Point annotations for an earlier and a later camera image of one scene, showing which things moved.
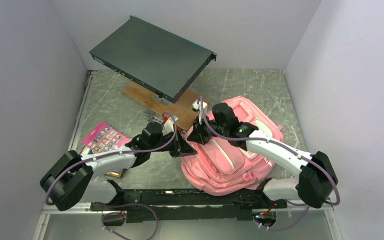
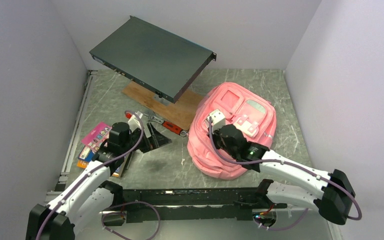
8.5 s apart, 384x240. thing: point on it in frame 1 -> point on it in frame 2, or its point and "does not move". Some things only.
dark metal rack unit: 166,65 does not move
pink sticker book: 103,138 does not move
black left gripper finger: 184,148 -> 156,139
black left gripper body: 173,147 -> 136,134
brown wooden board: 181,113 does not move
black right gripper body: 205,133 -> 219,143
